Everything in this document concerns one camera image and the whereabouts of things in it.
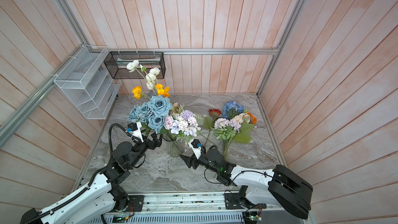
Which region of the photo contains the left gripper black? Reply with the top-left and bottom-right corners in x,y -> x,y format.
126,127 -> 164,169

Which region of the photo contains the clear grey glass vase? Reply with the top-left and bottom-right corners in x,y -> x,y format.
163,130 -> 185,158

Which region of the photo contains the teal blue rose bunch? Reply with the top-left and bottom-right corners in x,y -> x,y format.
127,95 -> 173,134

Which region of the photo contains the pink lilac mixed bouquet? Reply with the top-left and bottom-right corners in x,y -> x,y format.
161,103 -> 201,143

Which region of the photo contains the yellow orange flower stem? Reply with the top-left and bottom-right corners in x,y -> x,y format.
132,84 -> 171,100

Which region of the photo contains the white flower stem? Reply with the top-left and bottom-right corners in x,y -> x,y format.
126,60 -> 161,91

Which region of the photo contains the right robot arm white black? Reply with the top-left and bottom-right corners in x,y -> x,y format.
180,144 -> 313,219

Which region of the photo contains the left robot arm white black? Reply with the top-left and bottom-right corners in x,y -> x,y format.
20,133 -> 163,224

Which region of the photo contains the red flower stem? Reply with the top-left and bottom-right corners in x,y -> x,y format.
203,109 -> 222,144

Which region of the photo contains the pink hydrangea bouquet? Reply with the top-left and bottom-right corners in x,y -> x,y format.
212,112 -> 255,158

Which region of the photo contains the blue hydrangea stem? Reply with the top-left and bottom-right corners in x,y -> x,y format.
221,101 -> 245,120

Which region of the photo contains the electronics board with leds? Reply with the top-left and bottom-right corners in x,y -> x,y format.
241,212 -> 262,224

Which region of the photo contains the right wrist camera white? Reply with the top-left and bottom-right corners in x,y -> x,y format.
189,139 -> 203,160

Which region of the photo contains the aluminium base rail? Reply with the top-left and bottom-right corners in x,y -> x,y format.
83,191 -> 312,224

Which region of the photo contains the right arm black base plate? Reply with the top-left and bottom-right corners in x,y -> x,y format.
224,190 -> 267,209

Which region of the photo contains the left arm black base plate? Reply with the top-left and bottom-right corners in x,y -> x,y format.
125,195 -> 145,214

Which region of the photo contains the black mesh wall basket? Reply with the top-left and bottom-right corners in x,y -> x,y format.
104,51 -> 166,79

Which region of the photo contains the white wire shelf rack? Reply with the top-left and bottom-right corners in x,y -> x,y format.
54,45 -> 121,120

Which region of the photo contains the horizontal aluminium frame bar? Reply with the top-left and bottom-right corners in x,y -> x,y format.
89,46 -> 279,56

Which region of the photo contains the black corrugated cable hose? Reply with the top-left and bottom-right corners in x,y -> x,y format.
21,123 -> 131,224

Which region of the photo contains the left aluminium frame bar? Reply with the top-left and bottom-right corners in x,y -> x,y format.
1,45 -> 85,148

